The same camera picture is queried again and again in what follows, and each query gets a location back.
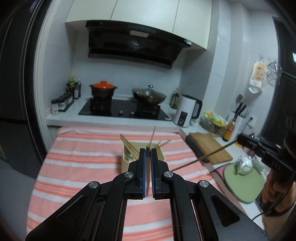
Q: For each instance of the black refrigerator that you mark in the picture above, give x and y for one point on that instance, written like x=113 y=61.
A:
x=22 y=145

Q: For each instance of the black range hood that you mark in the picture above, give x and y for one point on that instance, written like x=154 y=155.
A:
x=133 y=42

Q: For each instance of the white electric kettle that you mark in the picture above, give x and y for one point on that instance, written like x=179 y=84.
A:
x=188 y=108

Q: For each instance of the brown sauce bottle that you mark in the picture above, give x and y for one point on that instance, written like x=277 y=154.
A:
x=229 y=129

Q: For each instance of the yellow cap sauce bottle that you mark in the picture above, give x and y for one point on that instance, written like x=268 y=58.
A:
x=71 y=83

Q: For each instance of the chopstick leaning in holder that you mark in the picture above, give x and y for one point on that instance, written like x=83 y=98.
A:
x=152 y=136

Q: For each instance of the black gas stove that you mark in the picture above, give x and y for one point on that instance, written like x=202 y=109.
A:
x=124 y=109

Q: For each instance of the white upper cabinet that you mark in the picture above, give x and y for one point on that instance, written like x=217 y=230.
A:
x=190 y=20

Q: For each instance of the wooden cutting board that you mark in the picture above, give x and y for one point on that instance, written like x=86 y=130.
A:
x=204 y=143

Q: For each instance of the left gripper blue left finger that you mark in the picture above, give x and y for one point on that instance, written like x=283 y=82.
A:
x=141 y=173

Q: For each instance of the pink striped tablecloth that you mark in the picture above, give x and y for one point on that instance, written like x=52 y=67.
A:
x=81 y=155

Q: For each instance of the white spice jar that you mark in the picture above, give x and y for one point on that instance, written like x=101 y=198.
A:
x=54 y=107

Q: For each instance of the steel wok with lid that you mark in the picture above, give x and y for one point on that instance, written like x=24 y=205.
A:
x=148 y=95

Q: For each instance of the blue label bottle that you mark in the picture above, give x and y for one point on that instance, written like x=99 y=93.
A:
x=79 y=89

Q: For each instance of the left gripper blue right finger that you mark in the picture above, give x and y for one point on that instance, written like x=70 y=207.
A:
x=156 y=175

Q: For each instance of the person's right hand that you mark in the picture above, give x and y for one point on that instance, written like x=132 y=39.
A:
x=272 y=186

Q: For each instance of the green mat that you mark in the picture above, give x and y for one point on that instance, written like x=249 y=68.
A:
x=245 y=188

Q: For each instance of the black pot orange lid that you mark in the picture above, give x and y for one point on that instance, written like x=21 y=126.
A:
x=102 y=89

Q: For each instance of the white knife holder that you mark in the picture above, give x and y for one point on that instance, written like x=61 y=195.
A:
x=241 y=112

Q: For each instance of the hanging steel whisk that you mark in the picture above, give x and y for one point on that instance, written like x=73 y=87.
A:
x=273 y=72

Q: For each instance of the hanging plastic bag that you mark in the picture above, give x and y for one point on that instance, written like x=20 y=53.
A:
x=258 y=77

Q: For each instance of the yellow snack bag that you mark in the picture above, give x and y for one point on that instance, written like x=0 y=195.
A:
x=213 y=123

